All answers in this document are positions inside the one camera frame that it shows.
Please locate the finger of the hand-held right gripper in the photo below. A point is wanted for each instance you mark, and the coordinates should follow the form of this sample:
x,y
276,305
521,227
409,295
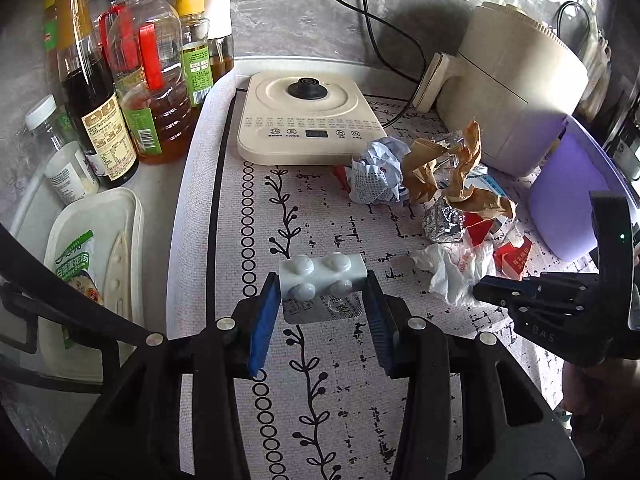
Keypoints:
x,y
500,292
565,280

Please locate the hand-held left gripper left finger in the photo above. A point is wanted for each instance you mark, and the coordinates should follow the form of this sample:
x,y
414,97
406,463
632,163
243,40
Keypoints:
x,y
262,320

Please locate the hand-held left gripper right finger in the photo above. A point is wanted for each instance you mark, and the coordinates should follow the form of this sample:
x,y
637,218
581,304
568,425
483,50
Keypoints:
x,y
380,320

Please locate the white plastic bag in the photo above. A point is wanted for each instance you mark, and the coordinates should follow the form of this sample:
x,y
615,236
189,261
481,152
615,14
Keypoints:
x,y
450,275

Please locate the white pill blister pack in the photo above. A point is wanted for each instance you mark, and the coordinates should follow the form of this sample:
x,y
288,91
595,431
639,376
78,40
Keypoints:
x,y
320,275

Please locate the purple plastic basin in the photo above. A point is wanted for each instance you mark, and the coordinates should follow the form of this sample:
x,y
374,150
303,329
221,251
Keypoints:
x,y
565,195

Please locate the white printed paper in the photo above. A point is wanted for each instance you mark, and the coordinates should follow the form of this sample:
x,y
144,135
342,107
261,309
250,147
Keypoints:
x,y
375,170

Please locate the red white torn packet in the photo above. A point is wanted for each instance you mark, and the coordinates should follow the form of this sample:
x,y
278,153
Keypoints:
x,y
512,257
477,230

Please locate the crumpled foil ball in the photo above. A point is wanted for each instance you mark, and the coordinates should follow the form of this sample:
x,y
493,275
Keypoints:
x,y
442,220

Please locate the blue white flat packet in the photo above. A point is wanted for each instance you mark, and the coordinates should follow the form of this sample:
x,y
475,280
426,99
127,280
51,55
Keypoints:
x,y
492,185

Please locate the printed table mat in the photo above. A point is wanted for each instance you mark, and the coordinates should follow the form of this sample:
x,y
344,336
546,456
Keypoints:
x,y
310,200

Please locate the small red wrapper scrap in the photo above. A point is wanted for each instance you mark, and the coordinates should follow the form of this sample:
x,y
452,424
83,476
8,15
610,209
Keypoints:
x,y
341,175

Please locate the white plastic tray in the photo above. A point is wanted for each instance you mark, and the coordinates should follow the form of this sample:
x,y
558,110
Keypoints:
x,y
120,260

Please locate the crumpled foil wrapper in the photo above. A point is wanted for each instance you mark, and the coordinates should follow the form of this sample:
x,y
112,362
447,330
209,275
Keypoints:
x,y
452,141

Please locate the green white soup packet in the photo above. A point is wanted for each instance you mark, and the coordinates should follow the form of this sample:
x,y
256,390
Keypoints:
x,y
75,260

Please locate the cream air fryer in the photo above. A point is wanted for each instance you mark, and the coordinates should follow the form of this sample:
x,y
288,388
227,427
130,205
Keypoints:
x,y
515,85

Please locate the cream induction cooker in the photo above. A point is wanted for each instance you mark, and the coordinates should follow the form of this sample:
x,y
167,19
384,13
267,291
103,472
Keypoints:
x,y
280,110

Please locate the hanging white cloth bag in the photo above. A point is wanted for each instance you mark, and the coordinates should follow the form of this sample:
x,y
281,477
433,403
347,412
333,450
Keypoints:
x,y
597,65

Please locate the white-cap clear jar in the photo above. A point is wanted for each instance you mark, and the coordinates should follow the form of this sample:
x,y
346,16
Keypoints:
x,y
65,170

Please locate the yellow-cap green-label bottle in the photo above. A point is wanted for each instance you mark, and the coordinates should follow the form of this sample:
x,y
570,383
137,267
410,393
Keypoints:
x,y
195,65

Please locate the dark soy sauce bottle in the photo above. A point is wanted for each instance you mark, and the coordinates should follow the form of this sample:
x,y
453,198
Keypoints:
x,y
95,110

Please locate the green-label dark bottle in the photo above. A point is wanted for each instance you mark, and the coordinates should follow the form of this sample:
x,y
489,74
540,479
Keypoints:
x,y
50,35

